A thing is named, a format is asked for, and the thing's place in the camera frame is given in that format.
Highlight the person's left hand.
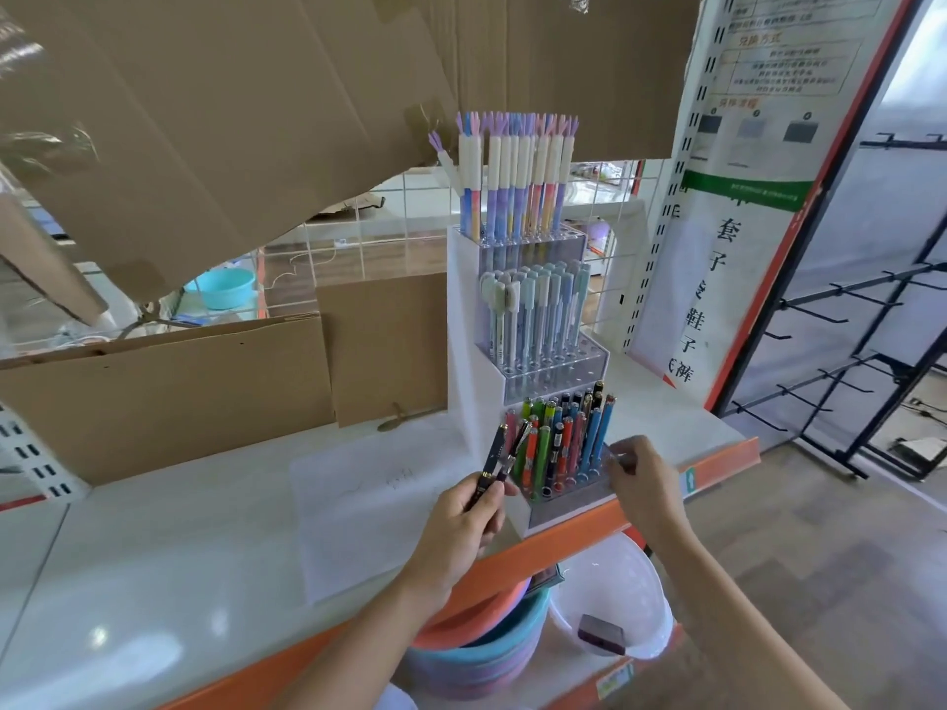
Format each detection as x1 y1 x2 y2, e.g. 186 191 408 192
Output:
403 471 520 597

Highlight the person's right hand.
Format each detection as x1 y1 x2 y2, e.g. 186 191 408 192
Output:
605 434 693 546

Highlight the black pen with gold trim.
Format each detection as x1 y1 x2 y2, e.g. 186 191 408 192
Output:
465 423 513 511

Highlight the person's left forearm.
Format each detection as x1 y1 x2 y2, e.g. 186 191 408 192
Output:
272 563 466 710

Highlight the person's right forearm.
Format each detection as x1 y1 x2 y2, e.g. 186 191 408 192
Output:
645 519 833 710

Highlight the group of colourful click pens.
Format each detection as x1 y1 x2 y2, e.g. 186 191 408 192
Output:
503 382 617 505

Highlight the white plastic basin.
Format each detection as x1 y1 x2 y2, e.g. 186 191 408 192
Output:
547 535 676 661

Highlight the brown paper twine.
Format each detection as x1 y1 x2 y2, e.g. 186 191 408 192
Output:
377 402 446 434

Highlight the white paper sheet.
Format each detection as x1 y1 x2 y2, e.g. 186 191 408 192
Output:
289 428 520 607

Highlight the dark purple small box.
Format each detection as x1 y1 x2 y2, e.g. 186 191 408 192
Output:
577 613 629 656

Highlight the stack of coloured plastic basins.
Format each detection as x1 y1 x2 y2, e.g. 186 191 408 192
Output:
403 575 553 702

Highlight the white tiered pen display stand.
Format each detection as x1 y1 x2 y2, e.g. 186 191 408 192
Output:
446 223 622 540

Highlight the row of pale blue pens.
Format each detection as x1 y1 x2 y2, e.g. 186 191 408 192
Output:
479 260 593 372

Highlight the small upright cardboard panel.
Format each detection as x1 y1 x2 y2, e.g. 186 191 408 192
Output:
317 272 451 429

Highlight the white printed poster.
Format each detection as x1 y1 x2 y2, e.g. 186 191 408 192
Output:
625 0 926 415

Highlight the row of purple-topped pastel pens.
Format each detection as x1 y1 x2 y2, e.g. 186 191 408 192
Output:
428 110 580 243

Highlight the long low cardboard panel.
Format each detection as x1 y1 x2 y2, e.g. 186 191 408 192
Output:
0 314 338 487

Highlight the teal plastic basin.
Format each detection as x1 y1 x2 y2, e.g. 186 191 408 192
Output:
183 268 257 312

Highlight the white perforated shelf upright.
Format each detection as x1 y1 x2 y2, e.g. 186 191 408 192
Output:
621 0 735 357

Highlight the white shelf with orange edge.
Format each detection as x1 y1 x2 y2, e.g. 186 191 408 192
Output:
0 346 763 710

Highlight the large hanging cardboard sheet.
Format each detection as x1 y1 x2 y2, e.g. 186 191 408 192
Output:
0 0 704 326

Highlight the black wire hook rack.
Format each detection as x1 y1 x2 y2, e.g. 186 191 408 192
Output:
721 131 947 483

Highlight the white wire grid panel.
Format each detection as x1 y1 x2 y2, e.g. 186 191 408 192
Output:
255 158 667 342

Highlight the white perforated shelf bracket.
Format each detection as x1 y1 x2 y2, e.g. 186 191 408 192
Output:
0 402 91 505

